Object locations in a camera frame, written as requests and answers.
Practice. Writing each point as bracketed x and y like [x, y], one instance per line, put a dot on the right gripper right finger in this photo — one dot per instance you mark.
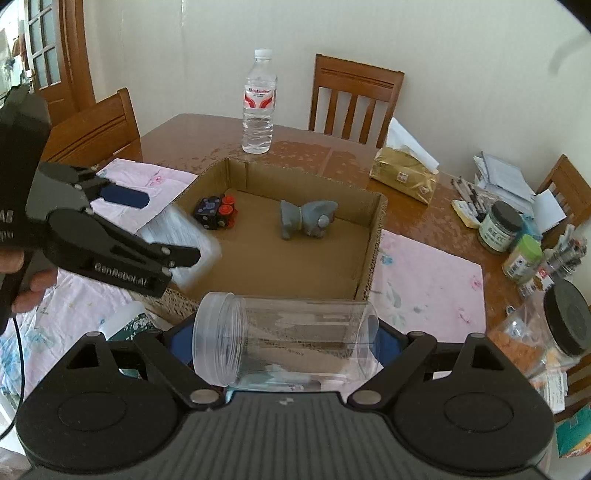
[401, 357]

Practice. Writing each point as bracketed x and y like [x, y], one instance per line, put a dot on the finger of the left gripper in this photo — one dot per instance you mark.
[105, 189]
[151, 258]

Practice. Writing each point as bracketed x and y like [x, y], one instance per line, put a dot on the white green medical bottle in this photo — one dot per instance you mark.
[126, 322]

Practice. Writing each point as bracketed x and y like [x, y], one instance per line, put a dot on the clear plastic jar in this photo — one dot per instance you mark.
[284, 345]

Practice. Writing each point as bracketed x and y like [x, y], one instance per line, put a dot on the black toy train block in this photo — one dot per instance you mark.
[216, 212]

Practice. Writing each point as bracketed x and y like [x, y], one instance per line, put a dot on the grey plush toy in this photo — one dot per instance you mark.
[312, 219]

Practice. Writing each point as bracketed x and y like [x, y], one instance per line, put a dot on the wooden chair left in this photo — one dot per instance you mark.
[93, 135]

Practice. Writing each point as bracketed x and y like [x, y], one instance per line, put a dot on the wooden chair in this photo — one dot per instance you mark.
[360, 81]
[573, 194]
[93, 135]

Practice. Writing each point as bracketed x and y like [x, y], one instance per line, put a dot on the pink floral tablecloth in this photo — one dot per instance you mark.
[415, 287]

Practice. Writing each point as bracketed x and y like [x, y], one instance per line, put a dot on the wooden door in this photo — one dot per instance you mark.
[56, 52]

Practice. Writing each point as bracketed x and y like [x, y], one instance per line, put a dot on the large jar black lid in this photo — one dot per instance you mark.
[549, 332]

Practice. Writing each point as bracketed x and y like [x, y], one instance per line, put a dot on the small jar green lid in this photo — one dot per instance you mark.
[526, 254]

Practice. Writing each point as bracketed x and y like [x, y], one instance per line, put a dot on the clear water bottle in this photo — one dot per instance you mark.
[259, 103]

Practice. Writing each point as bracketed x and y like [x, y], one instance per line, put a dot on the glass jar dark lid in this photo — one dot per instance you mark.
[500, 227]

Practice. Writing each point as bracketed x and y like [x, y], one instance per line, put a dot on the yellow sticky note pad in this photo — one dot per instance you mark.
[466, 214]

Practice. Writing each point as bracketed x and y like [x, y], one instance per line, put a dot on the blue box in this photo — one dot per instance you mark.
[529, 227]

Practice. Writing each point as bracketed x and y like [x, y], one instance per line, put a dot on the gold tissue pack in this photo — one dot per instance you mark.
[405, 165]

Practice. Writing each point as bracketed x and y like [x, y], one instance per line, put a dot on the stack of papers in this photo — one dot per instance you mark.
[507, 183]

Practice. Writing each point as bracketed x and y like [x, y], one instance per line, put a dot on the wooden chair far right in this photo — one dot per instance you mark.
[573, 194]

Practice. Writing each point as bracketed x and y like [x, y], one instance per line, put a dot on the wooden chair back centre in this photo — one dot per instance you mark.
[360, 81]

